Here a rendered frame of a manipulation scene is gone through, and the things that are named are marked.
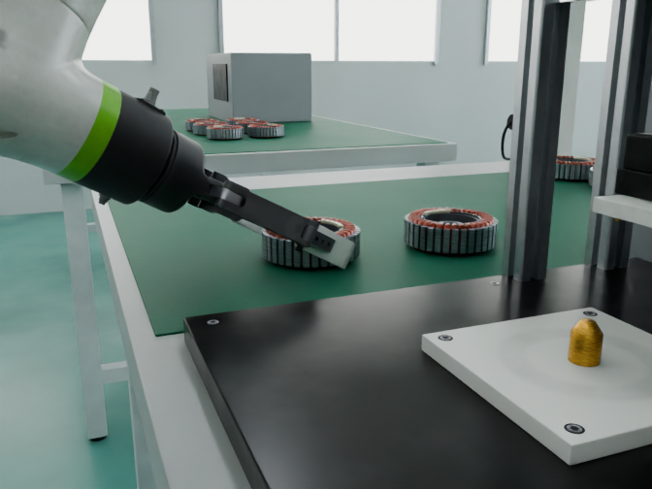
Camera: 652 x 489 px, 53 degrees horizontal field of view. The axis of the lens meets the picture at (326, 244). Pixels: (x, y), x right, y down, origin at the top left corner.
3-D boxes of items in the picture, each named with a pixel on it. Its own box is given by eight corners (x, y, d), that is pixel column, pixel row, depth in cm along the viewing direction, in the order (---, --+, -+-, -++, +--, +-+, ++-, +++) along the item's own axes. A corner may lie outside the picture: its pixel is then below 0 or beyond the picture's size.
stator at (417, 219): (516, 250, 78) (518, 219, 77) (437, 262, 74) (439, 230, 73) (459, 230, 88) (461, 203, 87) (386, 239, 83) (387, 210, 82)
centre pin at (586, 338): (582, 369, 41) (587, 328, 40) (561, 356, 42) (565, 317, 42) (606, 364, 41) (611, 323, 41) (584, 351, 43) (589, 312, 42)
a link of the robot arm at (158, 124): (53, 182, 62) (82, 198, 55) (107, 71, 62) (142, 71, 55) (112, 207, 66) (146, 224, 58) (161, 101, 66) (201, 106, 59)
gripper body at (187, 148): (185, 129, 59) (264, 173, 65) (149, 122, 66) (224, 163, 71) (149, 206, 59) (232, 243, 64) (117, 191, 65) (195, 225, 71)
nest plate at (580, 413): (570, 467, 33) (571, 444, 32) (420, 349, 46) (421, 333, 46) (777, 410, 38) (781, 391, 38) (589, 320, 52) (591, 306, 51)
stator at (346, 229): (297, 277, 68) (296, 243, 67) (244, 253, 77) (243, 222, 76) (379, 260, 75) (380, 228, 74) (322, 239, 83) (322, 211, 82)
